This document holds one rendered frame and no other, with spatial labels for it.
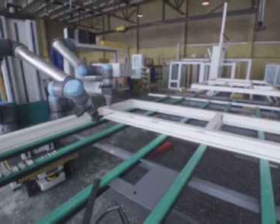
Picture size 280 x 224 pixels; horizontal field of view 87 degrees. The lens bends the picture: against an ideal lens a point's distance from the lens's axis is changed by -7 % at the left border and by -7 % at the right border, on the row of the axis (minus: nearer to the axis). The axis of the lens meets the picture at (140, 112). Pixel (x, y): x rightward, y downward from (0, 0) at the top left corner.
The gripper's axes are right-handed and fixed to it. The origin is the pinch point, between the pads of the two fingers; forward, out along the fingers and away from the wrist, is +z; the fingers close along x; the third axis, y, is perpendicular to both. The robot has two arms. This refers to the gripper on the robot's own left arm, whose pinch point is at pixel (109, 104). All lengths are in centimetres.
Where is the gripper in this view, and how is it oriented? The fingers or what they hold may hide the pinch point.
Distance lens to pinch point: 142.1
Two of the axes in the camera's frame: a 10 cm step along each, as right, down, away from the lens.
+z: 0.0, 9.6, 2.8
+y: 5.7, -2.3, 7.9
